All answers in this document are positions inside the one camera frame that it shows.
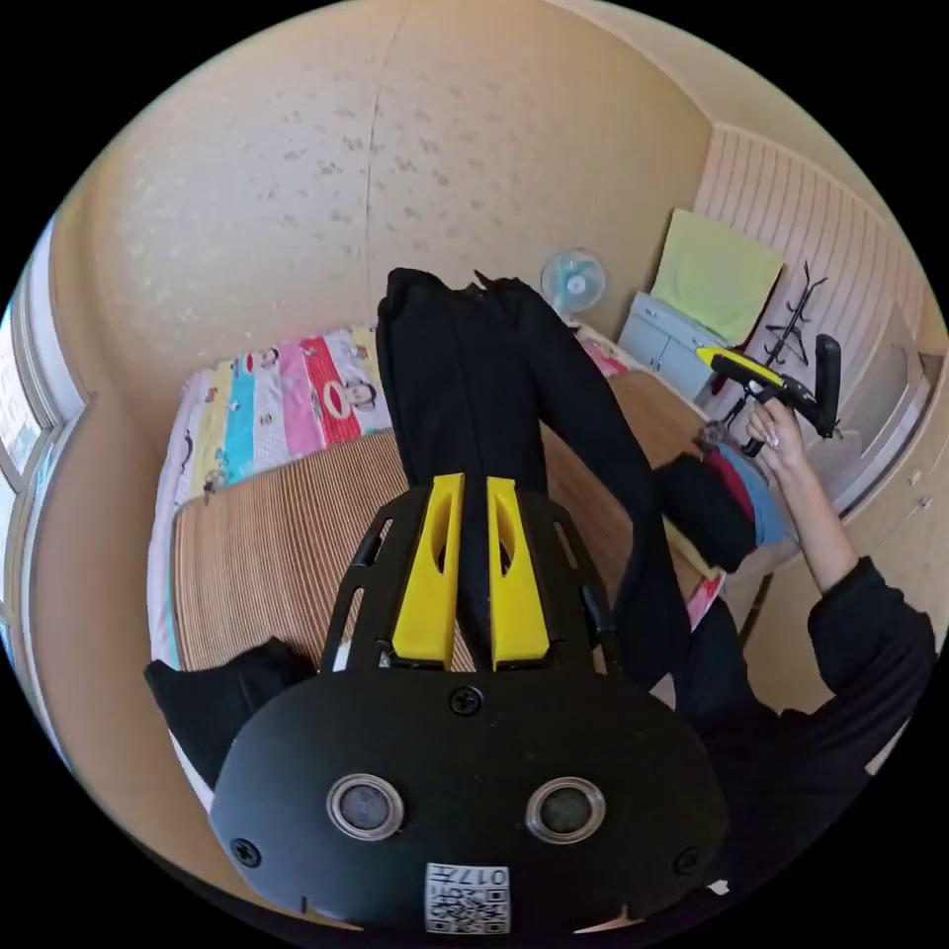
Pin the bed with woven mat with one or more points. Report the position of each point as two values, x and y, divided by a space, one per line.
259 556

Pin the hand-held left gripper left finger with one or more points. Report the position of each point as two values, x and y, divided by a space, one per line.
430 593

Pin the pale blue cupboard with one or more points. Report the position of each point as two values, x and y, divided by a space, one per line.
667 341

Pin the pile of clothes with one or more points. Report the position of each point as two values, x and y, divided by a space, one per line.
712 504

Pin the window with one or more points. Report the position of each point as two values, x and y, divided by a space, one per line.
22 422

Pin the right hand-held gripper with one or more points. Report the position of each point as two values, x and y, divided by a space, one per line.
793 404

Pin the person's right hand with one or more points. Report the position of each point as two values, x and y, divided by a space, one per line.
782 441

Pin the black coat rack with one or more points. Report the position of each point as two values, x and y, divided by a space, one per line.
792 330

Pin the person's right forearm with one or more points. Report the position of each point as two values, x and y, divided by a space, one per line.
819 526

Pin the small blue fan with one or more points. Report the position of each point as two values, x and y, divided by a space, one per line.
572 283

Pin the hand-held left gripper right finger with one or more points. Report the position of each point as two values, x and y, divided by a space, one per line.
519 600

